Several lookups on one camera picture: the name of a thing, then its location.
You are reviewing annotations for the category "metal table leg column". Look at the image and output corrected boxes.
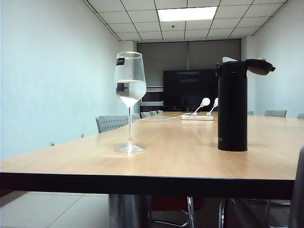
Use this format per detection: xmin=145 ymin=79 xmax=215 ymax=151
xmin=108 ymin=194 xmax=152 ymax=228

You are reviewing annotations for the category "red chair with chrome legs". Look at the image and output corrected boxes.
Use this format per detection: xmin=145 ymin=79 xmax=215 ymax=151
xmin=151 ymin=196 xmax=205 ymax=228

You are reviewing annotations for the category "dark low wall cabinet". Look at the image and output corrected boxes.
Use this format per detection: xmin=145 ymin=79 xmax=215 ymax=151
xmin=140 ymin=86 xmax=164 ymax=112

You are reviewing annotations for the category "white power strip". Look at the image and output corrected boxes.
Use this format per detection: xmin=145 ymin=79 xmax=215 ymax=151
xmin=180 ymin=114 xmax=219 ymax=121

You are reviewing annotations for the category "black thermos cup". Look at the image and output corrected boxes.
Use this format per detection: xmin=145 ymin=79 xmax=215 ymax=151
xmin=215 ymin=56 xmax=276 ymax=152

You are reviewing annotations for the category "large black TV screen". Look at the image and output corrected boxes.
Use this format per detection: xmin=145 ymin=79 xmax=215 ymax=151
xmin=162 ymin=69 xmax=219 ymax=107

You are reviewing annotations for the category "dark chair with chrome legs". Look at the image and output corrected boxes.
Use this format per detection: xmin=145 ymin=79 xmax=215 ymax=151
xmin=218 ymin=198 xmax=292 ymax=228

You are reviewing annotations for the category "bright ceiling light panel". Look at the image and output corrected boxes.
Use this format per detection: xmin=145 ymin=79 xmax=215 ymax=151
xmin=157 ymin=6 xmax=218 ymax=22

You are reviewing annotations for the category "dark grey blurred post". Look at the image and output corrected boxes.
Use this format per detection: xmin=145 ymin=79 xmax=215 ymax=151
xmin=288 ymin=146 xmax=304 ymax=228

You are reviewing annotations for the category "clear stemmed wine glass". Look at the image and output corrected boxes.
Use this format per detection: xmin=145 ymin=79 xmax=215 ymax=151
xmin=113 ymin=51 xmax=147 ymax=153

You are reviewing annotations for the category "white power strip cable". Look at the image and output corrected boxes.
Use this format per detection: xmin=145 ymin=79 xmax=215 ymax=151
xmin=132 ymin=113 xmax=190 ymax=123

